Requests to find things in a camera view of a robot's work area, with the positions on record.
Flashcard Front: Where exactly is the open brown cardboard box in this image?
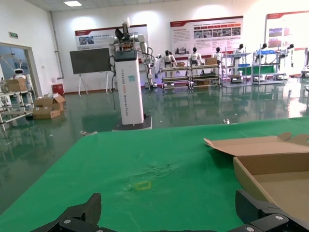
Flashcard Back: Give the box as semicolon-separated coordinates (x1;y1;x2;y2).
203;132;309;222

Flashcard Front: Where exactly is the white tube shelf rack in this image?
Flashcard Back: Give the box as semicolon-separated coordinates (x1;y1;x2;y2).
0;88;35;131

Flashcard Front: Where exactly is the green table cloth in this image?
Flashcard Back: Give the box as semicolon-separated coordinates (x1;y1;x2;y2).
0;116;309;232

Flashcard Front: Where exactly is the white black-headed humanoid robot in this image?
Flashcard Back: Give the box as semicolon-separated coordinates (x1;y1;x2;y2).
233;43;246;55
254;43;267;61
188;46;206;67
212;46;225;64
154;49;179;78
281;43;295;69

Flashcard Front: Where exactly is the opened carton with raised flaps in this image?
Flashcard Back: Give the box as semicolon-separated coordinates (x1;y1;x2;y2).
33;95;66;112

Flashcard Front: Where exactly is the dark display screen on stand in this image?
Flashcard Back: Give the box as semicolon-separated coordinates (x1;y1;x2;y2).
69;47;111;97

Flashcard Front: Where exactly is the metal tube shelf rack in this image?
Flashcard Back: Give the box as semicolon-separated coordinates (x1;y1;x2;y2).
189;62;222;88
160;65;191;90
252;43;288;86
222;47;253;88

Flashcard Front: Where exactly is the flat brown cardboard carton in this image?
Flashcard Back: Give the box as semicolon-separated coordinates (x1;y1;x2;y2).
32;107;61;120

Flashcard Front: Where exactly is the grey framed glass doorway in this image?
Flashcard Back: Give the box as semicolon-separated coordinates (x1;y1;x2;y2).
0;42;43;98

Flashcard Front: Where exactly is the grey wall pipe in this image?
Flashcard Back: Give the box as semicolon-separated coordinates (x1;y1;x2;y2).
49;11;65;79

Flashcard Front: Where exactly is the small white round-head robot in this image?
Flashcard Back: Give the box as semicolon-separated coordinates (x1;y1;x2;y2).
9;62;32;84

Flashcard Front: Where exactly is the red fire equipment box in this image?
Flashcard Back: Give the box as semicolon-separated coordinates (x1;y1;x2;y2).
51;83;65;96

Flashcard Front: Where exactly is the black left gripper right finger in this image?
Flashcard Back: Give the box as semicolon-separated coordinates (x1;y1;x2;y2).
229;189;309;232

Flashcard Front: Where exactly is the white tower robot with arms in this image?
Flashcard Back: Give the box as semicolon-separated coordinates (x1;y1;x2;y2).
107;16;155;132

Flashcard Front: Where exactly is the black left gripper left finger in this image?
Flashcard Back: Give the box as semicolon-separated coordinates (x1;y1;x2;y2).
31;192;102;232

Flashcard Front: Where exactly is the red-topped wall poster board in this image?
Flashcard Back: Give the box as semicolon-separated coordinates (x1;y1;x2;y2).
169;15;244;58
265;10;309;51
74;24;149;51

